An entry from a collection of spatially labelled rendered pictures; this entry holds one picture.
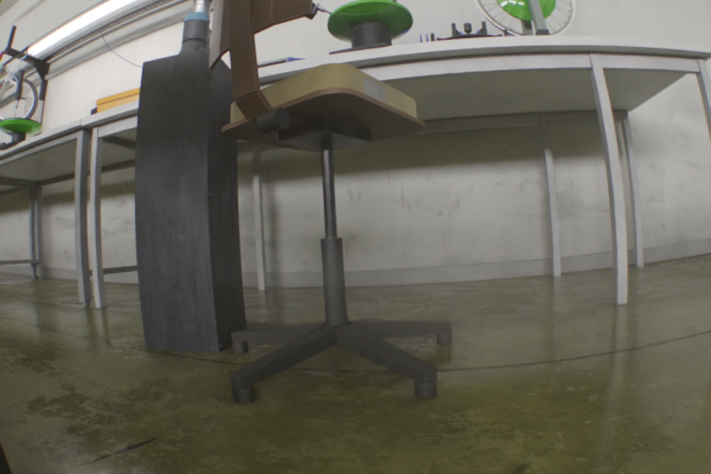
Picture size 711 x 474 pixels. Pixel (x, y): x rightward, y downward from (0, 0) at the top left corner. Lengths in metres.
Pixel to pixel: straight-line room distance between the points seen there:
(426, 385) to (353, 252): 1.57
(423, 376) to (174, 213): 0.75
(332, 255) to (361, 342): 0.21
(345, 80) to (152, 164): 0.63
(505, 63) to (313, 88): 0.81
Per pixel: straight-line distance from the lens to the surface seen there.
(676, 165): 2.66
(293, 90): 0.77
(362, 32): 1.37
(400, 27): 1.45
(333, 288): 0.87
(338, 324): 0.89
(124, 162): 2.96
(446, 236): 2.14
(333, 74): 0.73
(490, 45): 1.33
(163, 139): 1.13
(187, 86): 1.14
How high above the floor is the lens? 0.30
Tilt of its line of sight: 4 degrees up
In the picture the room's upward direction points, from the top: 3 degrees counter-clockwise
